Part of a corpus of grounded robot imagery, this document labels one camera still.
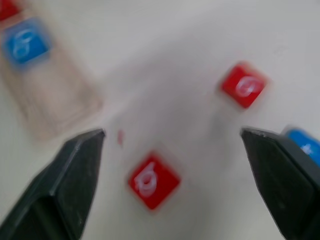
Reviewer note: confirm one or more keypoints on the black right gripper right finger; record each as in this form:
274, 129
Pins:
282, 190

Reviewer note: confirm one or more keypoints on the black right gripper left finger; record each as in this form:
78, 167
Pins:
57, 190

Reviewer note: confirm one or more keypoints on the blue letter block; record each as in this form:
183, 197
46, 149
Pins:
305, 142
26, 42

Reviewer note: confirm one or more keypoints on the red letter block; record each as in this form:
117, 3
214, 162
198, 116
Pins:
7, 8
153, 181
243, 85

